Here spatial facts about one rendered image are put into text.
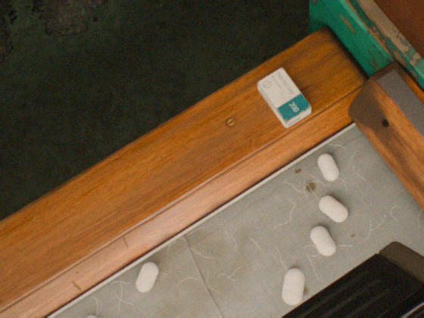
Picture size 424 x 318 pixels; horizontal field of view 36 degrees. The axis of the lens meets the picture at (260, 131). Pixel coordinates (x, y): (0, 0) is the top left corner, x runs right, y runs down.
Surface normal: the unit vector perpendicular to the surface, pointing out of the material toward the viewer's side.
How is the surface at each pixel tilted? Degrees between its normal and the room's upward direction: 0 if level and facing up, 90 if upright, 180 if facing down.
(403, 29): 90
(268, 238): 0
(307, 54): 0
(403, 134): 67
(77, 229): 0
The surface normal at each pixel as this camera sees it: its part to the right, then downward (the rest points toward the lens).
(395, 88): -0.06, -0.36
